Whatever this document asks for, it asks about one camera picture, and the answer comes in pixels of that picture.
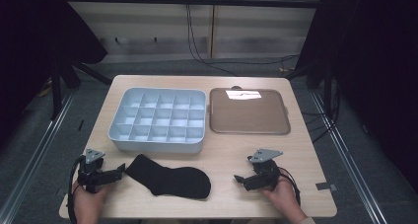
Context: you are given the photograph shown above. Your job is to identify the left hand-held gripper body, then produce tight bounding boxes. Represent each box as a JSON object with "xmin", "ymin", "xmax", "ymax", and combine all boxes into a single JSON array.
[{"xmin": 77, "ymin": 148, "xmax": 111, "ymax": 194}]

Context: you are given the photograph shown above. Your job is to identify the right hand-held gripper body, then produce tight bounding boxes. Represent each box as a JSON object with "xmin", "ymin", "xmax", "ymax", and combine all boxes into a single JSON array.
[{"xmin": 247, "ymin": 148, "xmax": 284, "ymax": 190}]

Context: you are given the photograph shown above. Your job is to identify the white divided storage box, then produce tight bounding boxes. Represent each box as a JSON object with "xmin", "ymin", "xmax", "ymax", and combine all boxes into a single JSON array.
[{"xmin": 107, "ymin": 87, "xmax": 207, "ymax": 155}]

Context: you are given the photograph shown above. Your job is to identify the black sock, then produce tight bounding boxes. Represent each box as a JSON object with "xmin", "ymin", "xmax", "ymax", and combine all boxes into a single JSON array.
[{"xmin": 124, "ymin": 153, "xmax": 212, "ymax": 200}]

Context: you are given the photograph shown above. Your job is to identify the person's right hand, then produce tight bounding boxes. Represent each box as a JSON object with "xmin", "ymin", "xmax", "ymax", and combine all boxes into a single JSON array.
[{"xmin": 260, "ymin": 177, "xmax": 309, "ymax": 224}]

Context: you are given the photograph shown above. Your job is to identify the person's left hand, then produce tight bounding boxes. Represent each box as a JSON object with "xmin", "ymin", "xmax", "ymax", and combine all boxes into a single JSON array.
[{"xmin": 72, "ymin": 184, "xmax": 111, "ymax": 224}]

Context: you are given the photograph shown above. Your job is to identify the brown square tray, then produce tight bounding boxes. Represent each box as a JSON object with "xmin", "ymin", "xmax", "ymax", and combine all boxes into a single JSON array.
[{"xmin": 209, "ymin": 85, "xmax": 292, "ymax": 136}]

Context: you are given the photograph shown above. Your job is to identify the black metal stand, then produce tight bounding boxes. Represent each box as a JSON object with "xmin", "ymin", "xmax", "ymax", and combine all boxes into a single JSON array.
[{"xmin": 48, "ymin": 56, "xmax": 113, "ymax": 121}]

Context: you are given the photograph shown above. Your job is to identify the black curtain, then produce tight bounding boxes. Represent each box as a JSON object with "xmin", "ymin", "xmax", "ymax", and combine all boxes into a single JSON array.
[
  {"xmin": 295, "ymin": 0, "xmax": 418, "ymax": 192},
  {"xmin": 0, "ymin": 0, "xmax": 108, "ymax": 150}
]

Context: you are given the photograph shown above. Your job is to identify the black horizontal bar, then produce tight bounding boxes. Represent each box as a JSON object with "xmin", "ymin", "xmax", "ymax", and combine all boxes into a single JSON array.
[{"xmin": 53, "ymin": 0, "xmax": 322, "ymax": 10}]

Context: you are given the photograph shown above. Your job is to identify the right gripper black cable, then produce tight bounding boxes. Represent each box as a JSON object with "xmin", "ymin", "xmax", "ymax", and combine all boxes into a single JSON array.
[{"xmin": 278, "ymin": 167, "xmax": 302, "ymax": 207}]

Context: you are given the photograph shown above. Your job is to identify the metal floor rail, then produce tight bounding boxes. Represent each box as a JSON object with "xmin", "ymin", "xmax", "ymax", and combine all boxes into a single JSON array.
[
  {"xmin": 310, "ymin": 90, "xmax": 389, "ymax": 224},
  {"xmin": 0, "ymin": 91, "xmax": 76, "ymax": 224}
]

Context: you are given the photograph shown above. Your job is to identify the black floor cables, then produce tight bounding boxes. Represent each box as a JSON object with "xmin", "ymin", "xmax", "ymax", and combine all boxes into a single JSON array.
[{"xmin": 301, "ymin": 75, "xmax": 341, "ymax": 145}]

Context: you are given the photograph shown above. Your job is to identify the black hanging wall cable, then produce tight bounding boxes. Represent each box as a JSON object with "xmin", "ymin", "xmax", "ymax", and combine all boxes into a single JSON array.
[{"xmin": 184, "ymin": 3, "xmax": 301, "ymax": 78}]

